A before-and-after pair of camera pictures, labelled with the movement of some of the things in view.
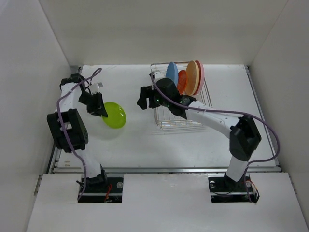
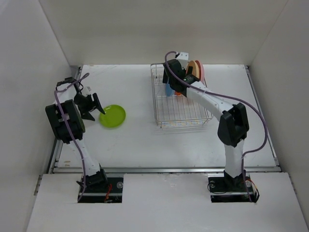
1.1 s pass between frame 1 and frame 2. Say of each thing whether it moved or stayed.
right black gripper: moved
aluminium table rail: stayed
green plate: moved
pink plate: stayed
